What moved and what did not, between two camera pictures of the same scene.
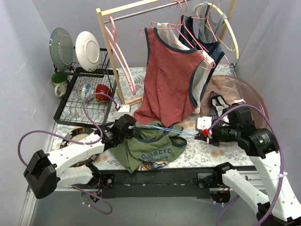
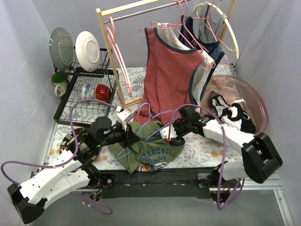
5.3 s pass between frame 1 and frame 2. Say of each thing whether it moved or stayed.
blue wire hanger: moved
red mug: stayed
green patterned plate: stayed
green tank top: stayed
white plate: stayed
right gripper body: moved
